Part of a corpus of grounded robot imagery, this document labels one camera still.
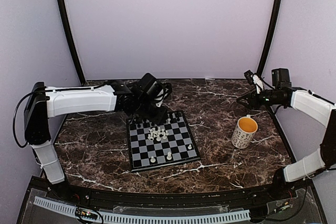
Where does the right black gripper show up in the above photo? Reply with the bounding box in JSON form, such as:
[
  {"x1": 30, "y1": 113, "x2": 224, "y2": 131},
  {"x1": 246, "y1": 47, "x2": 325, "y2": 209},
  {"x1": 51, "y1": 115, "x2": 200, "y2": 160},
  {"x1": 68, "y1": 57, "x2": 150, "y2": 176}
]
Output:
[{"x1": 237, "y1": 87, "x2": 282, "y2": 110}]

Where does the black grey chessboard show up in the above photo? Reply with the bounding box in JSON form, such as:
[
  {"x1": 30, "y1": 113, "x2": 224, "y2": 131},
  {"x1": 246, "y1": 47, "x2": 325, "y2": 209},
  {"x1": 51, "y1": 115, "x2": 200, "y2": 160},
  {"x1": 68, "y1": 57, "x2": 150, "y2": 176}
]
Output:
[{"x1": 127, "y1": 111, "x2": 201, "y2": 173}]

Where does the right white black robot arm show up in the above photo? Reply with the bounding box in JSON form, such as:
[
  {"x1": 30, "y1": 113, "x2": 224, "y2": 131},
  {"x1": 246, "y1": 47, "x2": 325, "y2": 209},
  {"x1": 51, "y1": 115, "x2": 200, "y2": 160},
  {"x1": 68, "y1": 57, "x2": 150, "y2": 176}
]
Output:
[{"x1": 237, "y1": 68, "x2": 335, "y2": 200}]

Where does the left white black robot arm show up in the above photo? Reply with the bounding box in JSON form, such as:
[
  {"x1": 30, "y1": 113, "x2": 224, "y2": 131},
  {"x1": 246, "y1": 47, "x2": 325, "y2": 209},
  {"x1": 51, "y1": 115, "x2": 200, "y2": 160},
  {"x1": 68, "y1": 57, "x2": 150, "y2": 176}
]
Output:
[{"x1": 12, "y1": 73, "x2": 172, "y2": 201}]

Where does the white chess piece pile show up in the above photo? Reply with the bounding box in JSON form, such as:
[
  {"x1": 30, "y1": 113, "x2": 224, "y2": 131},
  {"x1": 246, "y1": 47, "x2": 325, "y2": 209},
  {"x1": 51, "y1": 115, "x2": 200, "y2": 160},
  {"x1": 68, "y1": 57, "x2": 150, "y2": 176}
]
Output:
[{"x1": 147, "y1": 127, "x2": 169, "y2": 142}]

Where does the white patterned mug yellow inside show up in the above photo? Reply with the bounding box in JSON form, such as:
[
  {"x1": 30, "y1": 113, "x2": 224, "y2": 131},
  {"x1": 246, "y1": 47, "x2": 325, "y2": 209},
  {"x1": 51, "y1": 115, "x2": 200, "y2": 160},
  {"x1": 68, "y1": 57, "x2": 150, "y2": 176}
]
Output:
[{"x1": 231, "y1": 114, "x2": 258, "y2": 149}]

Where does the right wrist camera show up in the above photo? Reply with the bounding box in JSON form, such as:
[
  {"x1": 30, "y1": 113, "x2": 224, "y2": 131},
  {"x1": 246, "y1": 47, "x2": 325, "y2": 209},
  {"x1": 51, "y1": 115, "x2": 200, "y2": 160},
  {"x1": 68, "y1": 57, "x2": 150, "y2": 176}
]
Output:
[{"x1": 244, "y1": 70, "x2": 264, "y2": 94}]

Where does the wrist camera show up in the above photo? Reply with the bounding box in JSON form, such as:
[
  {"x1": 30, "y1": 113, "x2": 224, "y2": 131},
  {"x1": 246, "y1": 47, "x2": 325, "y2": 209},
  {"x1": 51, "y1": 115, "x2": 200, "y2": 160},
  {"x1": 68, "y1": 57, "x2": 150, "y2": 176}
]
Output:
[
  {"x1": 154, "y1": 82, "x2": 172, "y2": 108},
  {"x1": 244, "y1": 70, "x2": 264, "y2": 94}
]

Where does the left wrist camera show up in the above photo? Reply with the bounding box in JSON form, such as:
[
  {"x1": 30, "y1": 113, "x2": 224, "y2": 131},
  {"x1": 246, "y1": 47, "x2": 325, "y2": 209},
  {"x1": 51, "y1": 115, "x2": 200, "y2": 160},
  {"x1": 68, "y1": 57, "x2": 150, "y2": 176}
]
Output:
[{"x1": 154, "y1": 82, "x2": 172, "y2": 108}]

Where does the black front rail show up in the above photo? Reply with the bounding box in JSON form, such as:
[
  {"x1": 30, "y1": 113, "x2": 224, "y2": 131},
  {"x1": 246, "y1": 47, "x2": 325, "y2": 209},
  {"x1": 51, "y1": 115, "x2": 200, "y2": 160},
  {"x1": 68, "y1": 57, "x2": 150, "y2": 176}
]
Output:
[{"x1": 45, "y1": 185, "x2": 297, "y2": 209}]

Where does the right black frame post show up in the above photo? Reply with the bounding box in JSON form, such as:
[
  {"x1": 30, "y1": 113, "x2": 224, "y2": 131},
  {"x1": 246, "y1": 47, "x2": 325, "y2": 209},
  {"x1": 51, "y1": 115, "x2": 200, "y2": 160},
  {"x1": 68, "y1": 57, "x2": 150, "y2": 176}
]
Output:
[{"x1": 257, "y1": 0, "x2": 281, "y2": 75}]

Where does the black frame post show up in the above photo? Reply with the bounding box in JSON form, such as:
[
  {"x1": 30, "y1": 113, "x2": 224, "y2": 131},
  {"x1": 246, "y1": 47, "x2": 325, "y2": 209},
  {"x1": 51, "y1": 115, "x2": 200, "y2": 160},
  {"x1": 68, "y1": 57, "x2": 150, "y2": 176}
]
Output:
[
  {"x1": 57, "y1": 0, "x2": 86, "y2": 85},
  {"x1": 257, "y1": 0, "x2": 281, "y2": 75}
]

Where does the white slotted cable duct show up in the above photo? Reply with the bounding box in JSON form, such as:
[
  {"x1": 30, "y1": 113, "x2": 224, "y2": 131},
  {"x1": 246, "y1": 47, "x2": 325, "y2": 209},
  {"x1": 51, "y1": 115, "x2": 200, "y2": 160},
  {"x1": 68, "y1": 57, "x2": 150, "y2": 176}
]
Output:
[{"x1": 33, "y1": 196, "x2": 250, "y2": 223}]

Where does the left black frame post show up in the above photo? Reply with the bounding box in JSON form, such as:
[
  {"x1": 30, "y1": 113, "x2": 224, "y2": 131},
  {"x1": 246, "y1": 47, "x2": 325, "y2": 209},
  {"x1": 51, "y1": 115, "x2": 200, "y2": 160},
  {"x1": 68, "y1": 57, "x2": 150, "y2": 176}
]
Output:
[{"x1": 57, "y1": 0, "x2": 86, "y2": 85}]

